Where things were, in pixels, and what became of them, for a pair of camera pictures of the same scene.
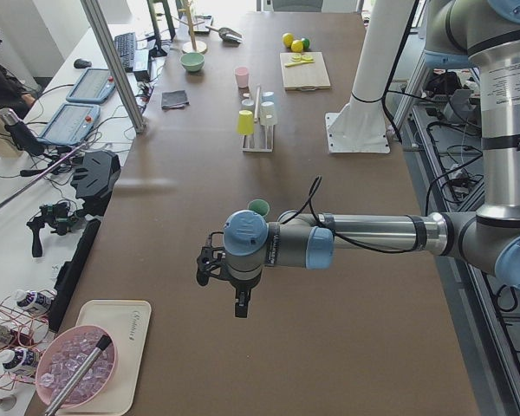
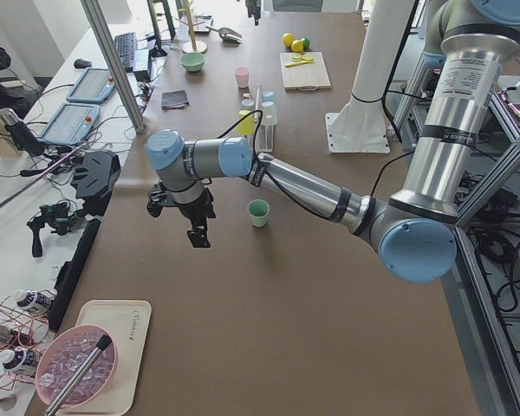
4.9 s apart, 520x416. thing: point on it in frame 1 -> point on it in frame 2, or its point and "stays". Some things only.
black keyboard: x=126 y=47 stays
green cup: x=259 y=205 stays
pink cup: x=242 y=74 stays
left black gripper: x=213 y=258 -> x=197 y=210
